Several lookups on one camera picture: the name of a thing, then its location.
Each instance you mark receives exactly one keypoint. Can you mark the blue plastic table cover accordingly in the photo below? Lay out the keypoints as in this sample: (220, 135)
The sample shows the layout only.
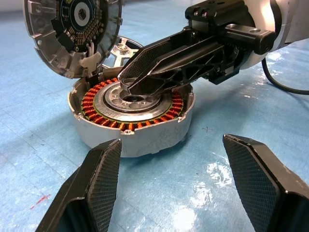
(241, 120)

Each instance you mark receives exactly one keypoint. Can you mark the round hinged motor lid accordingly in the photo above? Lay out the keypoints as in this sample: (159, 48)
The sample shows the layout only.
(48, 48)

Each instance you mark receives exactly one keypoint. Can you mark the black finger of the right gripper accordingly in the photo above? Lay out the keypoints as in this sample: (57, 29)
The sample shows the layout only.
(149, 58)

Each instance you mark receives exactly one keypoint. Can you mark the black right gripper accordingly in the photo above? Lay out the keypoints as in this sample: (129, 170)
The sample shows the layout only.
(217, 19)

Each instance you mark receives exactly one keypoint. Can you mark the grey motor housing copper windings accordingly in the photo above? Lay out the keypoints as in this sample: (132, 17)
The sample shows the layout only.
(144, 142)

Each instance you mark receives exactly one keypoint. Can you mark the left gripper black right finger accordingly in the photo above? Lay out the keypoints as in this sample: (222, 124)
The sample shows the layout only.
(265, 193)

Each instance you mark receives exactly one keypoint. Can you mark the silver spoked rotor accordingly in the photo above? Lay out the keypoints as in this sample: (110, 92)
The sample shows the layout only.
(123, 49)

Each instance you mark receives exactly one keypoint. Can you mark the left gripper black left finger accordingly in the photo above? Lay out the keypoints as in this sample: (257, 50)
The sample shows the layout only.
(96, 193)

